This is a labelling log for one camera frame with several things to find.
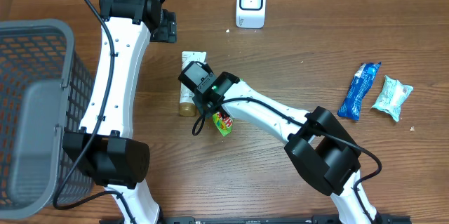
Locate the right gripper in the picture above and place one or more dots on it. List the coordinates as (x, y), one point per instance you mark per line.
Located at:
(207, 113)

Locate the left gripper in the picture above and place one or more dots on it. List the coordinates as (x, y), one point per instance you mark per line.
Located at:
(168, 31)

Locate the white tube with gold cap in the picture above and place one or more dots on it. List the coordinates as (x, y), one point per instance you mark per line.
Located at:
(187, 108)

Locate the green Haribo candy bag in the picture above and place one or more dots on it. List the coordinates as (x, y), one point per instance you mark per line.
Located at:
(223, 123)

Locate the blue Oreo cookie pack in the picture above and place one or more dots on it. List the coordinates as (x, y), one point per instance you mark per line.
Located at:
(360, 85)

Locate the light green wipes packet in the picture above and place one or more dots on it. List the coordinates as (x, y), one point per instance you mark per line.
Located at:
(391, 97)

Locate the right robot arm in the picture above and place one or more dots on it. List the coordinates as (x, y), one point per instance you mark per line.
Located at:
(320, 149)

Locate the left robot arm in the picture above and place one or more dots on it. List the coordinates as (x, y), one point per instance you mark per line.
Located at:
(103, 147)

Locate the white barcode scanner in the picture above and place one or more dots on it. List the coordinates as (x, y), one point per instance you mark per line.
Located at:
(250, 14)

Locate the grey plastic basket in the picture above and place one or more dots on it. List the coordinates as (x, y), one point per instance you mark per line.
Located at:
(45, 89)

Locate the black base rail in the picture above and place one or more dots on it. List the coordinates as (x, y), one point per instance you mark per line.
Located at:
(320, 219)

